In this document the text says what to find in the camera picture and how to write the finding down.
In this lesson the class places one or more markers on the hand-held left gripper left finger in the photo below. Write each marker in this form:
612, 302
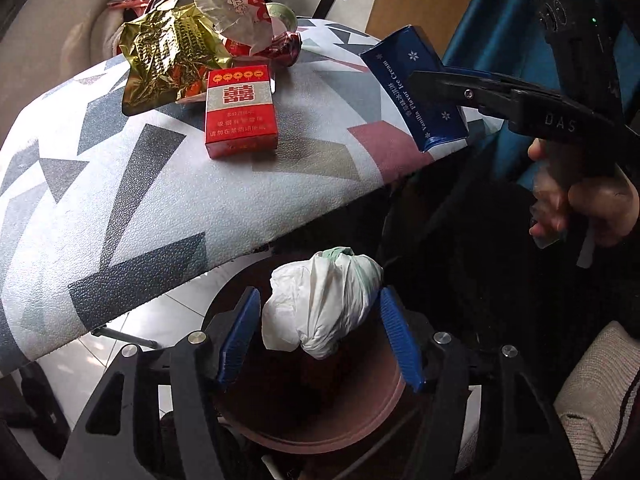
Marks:
240, 335

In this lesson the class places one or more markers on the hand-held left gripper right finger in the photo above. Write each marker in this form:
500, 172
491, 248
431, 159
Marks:
400, 340

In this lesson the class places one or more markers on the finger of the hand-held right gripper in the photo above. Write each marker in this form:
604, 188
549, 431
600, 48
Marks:
465, 91

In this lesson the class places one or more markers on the dark blue carton box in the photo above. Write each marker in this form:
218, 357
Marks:
400, 75

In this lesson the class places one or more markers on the white plastic bag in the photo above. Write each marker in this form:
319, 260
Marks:
320, 305

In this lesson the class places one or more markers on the round brown waste bin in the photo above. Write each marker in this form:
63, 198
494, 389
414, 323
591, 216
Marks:
310, 400

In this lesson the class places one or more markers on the person's right hand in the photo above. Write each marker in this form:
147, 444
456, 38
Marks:
600, 205

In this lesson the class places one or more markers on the dark cloth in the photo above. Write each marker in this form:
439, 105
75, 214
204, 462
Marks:
475, 260

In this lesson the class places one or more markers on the geometric patterned table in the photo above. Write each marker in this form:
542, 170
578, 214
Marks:
125, 210

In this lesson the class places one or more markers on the crushed red can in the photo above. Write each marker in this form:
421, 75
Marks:
282, 50

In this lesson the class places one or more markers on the beige ribbed fabric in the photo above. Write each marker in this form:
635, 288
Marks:
595, 390

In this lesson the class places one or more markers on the red cigarette box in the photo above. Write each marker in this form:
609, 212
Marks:
240, 120

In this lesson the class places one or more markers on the crumpled white wrapper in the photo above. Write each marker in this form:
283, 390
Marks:
225, 10

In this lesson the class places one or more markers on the gold foil packet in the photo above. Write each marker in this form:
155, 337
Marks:
160, 55

